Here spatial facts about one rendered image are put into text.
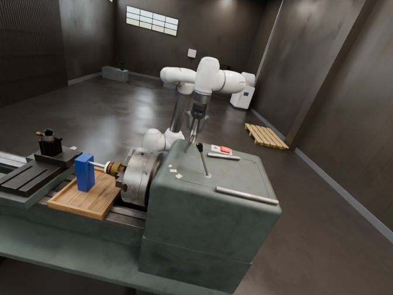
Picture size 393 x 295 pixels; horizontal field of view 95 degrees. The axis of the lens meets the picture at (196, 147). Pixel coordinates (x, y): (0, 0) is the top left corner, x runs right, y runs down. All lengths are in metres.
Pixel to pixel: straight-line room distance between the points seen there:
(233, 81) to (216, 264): 0.97
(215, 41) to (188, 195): 9.91
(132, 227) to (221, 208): 0.54
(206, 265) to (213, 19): 10.12
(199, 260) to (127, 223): 0.44
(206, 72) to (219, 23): 9.66
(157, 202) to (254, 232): 0.47
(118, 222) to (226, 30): 10.08
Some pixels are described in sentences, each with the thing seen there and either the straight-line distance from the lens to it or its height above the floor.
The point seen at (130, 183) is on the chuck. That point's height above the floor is 1.14.
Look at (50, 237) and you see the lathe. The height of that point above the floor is 0.54.
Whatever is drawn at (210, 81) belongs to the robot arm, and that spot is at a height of 1.66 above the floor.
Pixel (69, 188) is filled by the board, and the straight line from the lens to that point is 1.36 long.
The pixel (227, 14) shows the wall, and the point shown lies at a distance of 10.63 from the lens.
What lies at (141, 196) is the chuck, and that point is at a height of 1.08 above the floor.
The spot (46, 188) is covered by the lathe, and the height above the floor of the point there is 0.91.
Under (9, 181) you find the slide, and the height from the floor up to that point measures 0.97.
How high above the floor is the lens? 1.77
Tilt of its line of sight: 27 degrees down
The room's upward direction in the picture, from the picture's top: 14 degrees clockwise
